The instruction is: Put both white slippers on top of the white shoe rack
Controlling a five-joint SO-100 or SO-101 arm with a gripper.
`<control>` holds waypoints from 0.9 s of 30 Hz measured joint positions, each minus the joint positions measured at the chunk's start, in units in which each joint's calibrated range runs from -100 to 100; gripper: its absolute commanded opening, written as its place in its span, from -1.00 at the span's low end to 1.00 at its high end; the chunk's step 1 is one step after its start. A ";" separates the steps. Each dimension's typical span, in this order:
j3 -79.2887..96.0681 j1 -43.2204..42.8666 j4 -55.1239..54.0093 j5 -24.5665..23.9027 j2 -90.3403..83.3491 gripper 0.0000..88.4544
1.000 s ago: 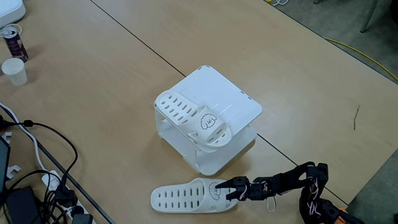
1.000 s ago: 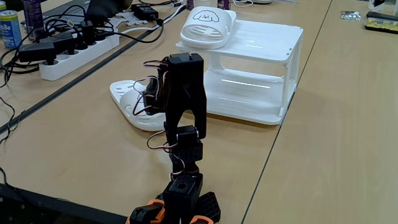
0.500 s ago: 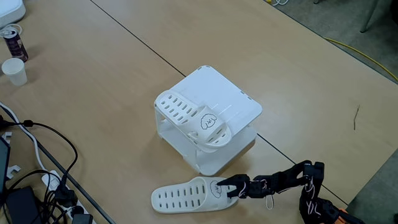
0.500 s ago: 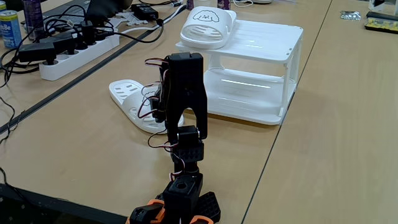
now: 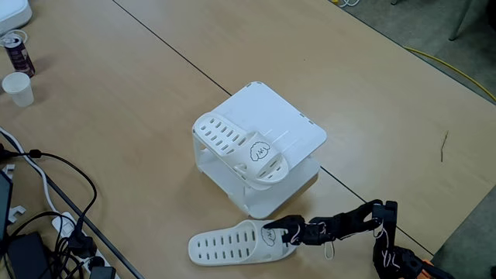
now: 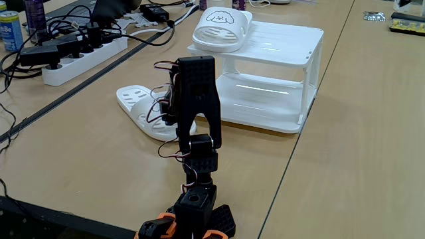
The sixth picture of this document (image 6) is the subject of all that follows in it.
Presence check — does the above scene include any thin black cable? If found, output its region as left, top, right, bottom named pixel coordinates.
left=0, top=102, right=17, bottom=155

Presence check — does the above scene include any black mains plug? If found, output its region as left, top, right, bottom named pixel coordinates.
left=86, top=21, right=103, bottom=49

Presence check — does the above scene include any blue drink can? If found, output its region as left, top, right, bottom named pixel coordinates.
left=0, top=10, right=24, bottom=52

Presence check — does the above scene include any white printed bracket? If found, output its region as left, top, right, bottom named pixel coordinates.
left=127, top=12, right=159, bottom=29
left=112, top=18, right=133, bottom=33

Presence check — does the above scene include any black cable with barrel connector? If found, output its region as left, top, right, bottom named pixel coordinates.
left=99, top=19, right=176, bottom=47

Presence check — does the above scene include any dark laptop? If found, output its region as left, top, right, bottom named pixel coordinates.
left=44, top=0, right=143, bottom=29

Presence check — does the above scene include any tall purple drink can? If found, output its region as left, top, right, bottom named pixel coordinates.
left=23, top=0, right=49, bottom=44

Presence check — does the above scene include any white two-tier shoe rack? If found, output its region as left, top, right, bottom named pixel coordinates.
left=187, top=18, right=325, bottom=135

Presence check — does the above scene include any white box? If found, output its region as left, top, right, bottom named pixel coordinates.
left=393, top=0, right=425, bottom=17

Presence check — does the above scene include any black plug-in power adapter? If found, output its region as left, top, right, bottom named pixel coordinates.
left=19, top=44, right=61, bottom=70
left=42, top=33, right=83, bottom=60

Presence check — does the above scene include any black power brick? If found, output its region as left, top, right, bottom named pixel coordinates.
left=139, top=3, right=170, bottom=23

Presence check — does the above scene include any white slipper with dog print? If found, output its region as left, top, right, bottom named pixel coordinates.
left=191, top=6, right=253, bottom=54
left=116, top=84, right=197, bottom=142

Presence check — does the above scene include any white coiled cable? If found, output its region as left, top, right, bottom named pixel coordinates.
left=248, top=0, right=272, bottom=9

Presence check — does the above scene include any white power strip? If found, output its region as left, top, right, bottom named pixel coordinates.
left=41, top=35, right=129, bottom=87

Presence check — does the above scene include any black and yellow box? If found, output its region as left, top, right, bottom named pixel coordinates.
left=388, top=12, right=425, bottom=37

